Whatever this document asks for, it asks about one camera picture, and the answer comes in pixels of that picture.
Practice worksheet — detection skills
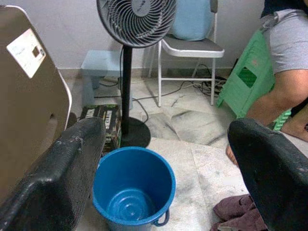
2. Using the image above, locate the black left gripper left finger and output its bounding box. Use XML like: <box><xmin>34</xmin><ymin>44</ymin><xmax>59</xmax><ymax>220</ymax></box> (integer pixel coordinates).
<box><xmin>0</xmin><ymin>117</ymin><xmax>107</xmax><ymax>231</ymax></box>

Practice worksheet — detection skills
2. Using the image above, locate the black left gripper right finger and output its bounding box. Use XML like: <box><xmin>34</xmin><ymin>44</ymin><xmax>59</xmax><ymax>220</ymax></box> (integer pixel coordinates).
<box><xmin>227</xmin><ymin>117</ymin><xmax>308</xmax><ymax>231</ymax></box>

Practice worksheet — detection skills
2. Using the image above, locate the maroon cloth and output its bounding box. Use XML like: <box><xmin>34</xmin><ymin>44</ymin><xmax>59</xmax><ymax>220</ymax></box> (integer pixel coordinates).
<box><xmin>211</xmin><ymin>194</ymin><xmax>268</xmax><ymax>231</ymax></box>

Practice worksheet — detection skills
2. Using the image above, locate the blue plastic bucket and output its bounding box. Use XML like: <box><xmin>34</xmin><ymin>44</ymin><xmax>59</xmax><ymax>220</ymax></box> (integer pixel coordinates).
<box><xmin>92</xmin><ymin>146</ymin><xmax>177</xmax><ymax>231</ymax></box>

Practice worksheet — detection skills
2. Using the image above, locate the black box with green print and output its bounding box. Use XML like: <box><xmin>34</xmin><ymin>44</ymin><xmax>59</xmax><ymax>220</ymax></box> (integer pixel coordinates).
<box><xmin>80</xmin><ymin>103</ymin><xmax>122</xmax><ymax>157</ymax></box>

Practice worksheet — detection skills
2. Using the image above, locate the beige appliance with white panel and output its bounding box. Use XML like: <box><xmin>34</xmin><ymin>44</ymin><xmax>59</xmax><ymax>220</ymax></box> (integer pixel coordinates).
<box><xmin>0</xmin><ymin>4</ymin><xmax>73</xmax><ymax>205</ymax></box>

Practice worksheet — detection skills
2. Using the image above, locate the green plastic stool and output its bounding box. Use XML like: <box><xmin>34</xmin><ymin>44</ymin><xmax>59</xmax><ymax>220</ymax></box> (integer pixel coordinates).
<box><xmin>216</xmin><ymin>28</ymin><xmax>293</xmax><ymax>132</ymax></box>

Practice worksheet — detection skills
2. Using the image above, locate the light blue plastic stool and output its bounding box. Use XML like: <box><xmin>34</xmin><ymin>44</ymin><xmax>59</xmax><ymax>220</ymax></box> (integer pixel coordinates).
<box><xmin>80</xmin><ymin>49</ymin><xmax>133</xmax><ymax>110</ymax></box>

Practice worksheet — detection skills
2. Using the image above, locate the person in grey shirt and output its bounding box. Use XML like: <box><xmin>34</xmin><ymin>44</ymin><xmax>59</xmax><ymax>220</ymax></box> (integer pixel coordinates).
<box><xmin>226</xmin><ymin>0</ymin><xmax>308</xmax><ymax>167</ymax></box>

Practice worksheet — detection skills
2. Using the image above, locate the white folding chair grey seat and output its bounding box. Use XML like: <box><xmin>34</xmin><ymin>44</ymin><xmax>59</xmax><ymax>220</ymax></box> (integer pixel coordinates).
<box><xmin>148</xmin><ymin>0</ymin><xmax>226</xmax><ymax>108</ymax></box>

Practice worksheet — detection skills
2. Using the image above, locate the black standing fan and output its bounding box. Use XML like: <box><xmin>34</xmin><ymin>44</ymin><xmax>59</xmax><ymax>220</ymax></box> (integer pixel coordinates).
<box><xmin>96</xmin><ymin>0</ymin><xmax>178</xmax><ymax>149</ymax></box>

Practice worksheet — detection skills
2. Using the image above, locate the light blue cushion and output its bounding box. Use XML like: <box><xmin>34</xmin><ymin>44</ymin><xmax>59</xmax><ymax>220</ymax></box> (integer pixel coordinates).
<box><xmin>170</xmin><ymin>0</ymin><xmax>214</xmax><ymax>41</ymax></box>

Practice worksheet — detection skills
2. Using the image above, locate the black floor cable bundle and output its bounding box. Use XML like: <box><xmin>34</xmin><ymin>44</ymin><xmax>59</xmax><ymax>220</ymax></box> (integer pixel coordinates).
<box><xmin>192</xmin><ymin>64</ymin><xmax>229</xmax><ymax>97</ymax></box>

